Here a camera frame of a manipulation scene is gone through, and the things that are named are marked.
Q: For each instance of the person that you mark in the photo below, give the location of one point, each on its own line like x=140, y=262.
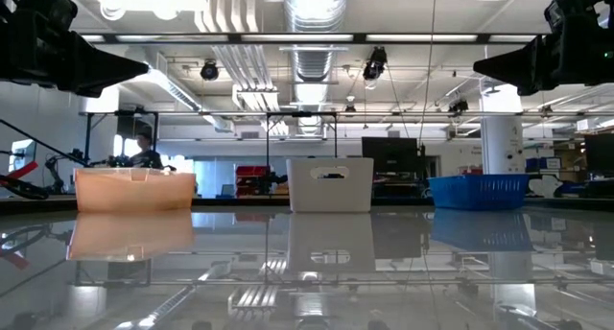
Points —
x=146, y=157

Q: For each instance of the white building pillar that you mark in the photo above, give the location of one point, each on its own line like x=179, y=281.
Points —
x=501, y=138

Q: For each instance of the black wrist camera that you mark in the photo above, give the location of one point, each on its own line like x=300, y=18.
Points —
x=575, y=11
x=48, y=6

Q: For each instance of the white glossy work surface sheet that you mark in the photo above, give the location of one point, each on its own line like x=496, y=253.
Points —
x=307, y=296

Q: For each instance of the red storage bins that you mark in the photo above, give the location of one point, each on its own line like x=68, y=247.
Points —
x=252, y=172

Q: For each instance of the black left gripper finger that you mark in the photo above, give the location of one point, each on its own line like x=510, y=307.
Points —
x=101, y=68

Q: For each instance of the black overhead frame bar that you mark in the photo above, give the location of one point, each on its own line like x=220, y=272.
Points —
x=360, y=38

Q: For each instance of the orange plastic bin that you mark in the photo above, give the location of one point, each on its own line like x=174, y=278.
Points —
x=134, y=191

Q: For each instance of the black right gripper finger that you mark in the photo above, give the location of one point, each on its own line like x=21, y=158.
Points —
x=518, y=66

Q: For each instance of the white plastic bin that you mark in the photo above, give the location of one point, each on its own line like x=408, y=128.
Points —
x=307, y=191

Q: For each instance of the blue plastic basket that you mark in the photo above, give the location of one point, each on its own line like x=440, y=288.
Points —
x=479, y=193

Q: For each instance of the black background monitor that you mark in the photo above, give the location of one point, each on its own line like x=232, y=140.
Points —
x=599, y=152

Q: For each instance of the red tape strip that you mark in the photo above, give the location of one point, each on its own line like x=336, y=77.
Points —
x=24, y=171

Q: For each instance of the black round ceiling lamp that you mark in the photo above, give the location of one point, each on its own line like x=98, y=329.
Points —
x=209, y=71

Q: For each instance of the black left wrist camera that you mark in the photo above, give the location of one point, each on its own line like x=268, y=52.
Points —
x=48, y=6

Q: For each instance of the black overhead camera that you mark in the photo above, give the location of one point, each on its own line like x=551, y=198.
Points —
x=375, y=63

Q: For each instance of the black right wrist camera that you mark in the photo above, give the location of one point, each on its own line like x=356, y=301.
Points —
x=575, y=11

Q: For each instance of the blue storage bins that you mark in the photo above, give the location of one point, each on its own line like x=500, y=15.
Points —
x=542, y=164

